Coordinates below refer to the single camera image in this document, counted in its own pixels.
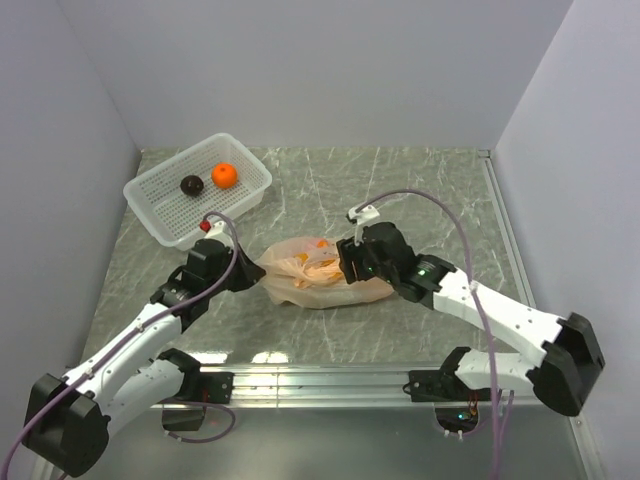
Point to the white perforated plastic basket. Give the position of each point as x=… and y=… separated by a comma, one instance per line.
x=172, y=217

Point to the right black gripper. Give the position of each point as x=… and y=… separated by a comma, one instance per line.
x=348, y=252

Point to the translucent orange plastic bag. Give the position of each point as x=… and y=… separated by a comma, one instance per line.
x=305, y=271

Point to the aluminium mounting rail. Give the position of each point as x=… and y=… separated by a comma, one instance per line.
x=352, y=422

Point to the dark purple mangosteen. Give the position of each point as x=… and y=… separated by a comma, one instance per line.
x=192, y=185

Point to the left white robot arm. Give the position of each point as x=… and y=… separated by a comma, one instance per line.
x=70, y=419

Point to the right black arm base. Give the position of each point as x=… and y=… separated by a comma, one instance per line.
x=455, y=405

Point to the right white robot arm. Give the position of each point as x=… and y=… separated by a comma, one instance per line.
x=557, y=359

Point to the orange tangerine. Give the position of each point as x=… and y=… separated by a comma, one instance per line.
x=224, y=176

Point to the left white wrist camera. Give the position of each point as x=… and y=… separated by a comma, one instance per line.
x=218, y=231

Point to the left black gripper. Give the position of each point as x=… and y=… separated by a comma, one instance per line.
x=250, y=272

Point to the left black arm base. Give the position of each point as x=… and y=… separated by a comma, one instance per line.
x=202, y=402

